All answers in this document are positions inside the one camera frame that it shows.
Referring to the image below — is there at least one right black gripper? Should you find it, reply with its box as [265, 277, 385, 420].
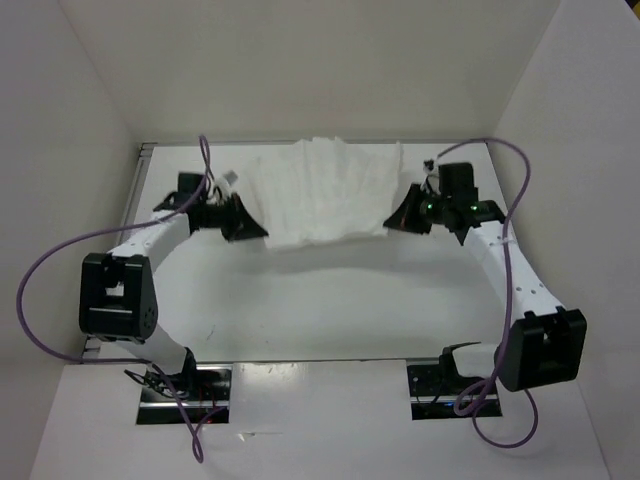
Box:
[384, 182, 451, 234]

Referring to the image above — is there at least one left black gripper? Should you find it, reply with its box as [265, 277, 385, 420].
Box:
[198, 193, 268, 243]

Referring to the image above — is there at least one white skirt cloth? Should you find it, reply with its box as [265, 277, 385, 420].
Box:
[245, 137, 403, 251]

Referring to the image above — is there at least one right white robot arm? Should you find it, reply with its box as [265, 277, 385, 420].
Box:
[384, 183, 587, 392]

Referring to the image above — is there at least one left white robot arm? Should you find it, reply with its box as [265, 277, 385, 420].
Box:
[79, 191, 268, 400]

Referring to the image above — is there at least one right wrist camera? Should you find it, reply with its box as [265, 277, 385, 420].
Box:
[424, 160, 478, 203]

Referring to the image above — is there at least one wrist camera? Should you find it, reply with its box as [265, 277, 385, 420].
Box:
[176, 171, 240, 199]
[424, 160, 478, 203]

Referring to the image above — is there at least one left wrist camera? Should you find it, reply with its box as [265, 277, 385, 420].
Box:
[176, 171, 240, 199]

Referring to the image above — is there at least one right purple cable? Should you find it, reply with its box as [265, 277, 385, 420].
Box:
[424, 137, 540, 448]

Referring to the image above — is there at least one purple cable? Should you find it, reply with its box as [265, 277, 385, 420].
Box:
[17, 134, 231, 463]
[424, 137, 540, 448]

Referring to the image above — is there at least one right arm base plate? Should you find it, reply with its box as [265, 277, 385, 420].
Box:
[406, 361, 480, 421]

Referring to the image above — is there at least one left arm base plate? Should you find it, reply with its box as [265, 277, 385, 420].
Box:
[130, 363, 233, 426]

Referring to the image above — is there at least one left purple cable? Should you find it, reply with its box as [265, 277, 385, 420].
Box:
[17, 134, 231, 463]

